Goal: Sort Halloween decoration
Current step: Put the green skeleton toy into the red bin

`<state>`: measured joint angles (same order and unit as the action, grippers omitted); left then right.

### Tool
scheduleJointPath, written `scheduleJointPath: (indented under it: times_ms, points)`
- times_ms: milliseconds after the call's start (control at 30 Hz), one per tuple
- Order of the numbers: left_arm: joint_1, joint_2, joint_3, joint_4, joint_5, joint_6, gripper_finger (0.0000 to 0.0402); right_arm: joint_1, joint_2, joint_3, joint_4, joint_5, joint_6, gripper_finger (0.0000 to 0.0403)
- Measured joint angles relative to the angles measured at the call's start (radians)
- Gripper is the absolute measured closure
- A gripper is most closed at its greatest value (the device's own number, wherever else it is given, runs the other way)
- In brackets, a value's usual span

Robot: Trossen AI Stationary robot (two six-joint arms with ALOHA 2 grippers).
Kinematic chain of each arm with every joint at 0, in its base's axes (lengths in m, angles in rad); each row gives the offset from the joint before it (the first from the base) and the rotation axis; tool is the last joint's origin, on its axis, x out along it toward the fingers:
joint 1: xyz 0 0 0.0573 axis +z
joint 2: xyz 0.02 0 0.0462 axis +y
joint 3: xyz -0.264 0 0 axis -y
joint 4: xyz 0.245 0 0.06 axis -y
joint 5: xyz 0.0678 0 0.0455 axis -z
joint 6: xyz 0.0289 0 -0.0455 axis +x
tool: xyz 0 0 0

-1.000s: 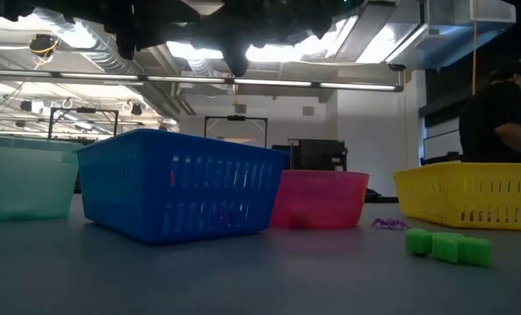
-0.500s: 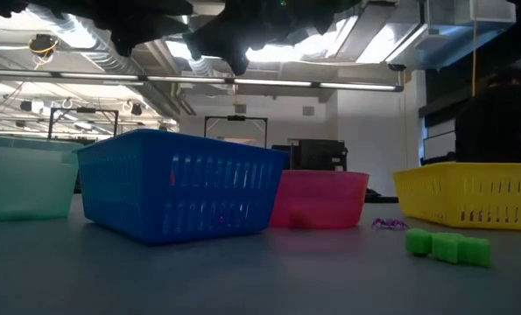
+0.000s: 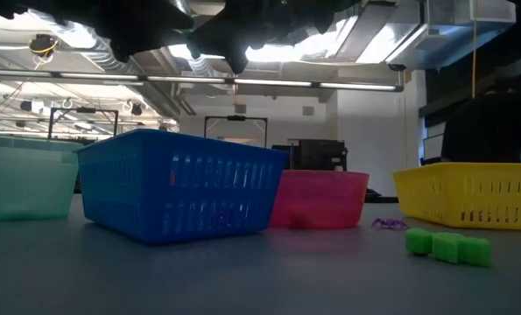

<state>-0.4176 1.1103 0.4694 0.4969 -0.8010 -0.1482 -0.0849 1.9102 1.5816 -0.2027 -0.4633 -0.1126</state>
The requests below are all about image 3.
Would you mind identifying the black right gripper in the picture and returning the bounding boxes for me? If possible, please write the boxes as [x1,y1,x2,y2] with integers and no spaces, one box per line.
[186,0,363,75]

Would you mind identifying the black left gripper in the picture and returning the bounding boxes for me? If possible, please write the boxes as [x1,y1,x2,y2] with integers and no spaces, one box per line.
[49,0,195,64]

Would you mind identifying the blue plastic basket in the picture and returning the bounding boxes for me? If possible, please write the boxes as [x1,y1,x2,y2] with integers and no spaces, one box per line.
[75,128,290,245]

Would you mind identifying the pink plastic bowl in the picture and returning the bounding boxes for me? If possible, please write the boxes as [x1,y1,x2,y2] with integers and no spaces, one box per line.
[268,169,370,231]

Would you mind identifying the purple plastic spider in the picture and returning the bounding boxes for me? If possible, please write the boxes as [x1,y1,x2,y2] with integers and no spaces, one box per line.
[370,217,412,232]

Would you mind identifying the green plastic monster hand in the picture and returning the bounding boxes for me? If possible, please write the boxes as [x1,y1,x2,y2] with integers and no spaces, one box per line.
[405,227,492,269]

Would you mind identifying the long ceiling light strip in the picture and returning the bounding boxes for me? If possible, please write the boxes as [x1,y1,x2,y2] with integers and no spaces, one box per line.
[0,67,405,93]

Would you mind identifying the black background robot rig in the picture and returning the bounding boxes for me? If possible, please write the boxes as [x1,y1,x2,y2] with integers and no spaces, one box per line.
[271,138,349,172]

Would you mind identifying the teal plastic bin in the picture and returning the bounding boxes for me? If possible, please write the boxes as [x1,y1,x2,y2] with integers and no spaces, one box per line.
[0,132,85,222]

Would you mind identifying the yellow plastic basket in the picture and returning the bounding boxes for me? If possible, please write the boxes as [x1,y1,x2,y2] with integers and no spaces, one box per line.
[391,162,521,232]

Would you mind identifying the person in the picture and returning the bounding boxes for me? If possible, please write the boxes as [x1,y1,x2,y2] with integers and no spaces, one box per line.
[440,85,521,165]

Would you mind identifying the black rig frame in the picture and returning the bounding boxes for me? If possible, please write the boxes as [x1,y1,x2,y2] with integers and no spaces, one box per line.
[203,114,269,149]

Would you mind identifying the yellow cord reel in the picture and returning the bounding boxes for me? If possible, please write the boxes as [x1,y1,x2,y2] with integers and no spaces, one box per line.
[26,33,60,71]

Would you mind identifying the rectangular metal air duct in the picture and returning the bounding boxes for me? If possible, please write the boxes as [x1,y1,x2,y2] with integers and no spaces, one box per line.
[334,0,517,71]

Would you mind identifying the black table frame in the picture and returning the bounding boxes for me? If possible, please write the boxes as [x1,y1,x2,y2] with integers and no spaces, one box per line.
[364,187,400,205]

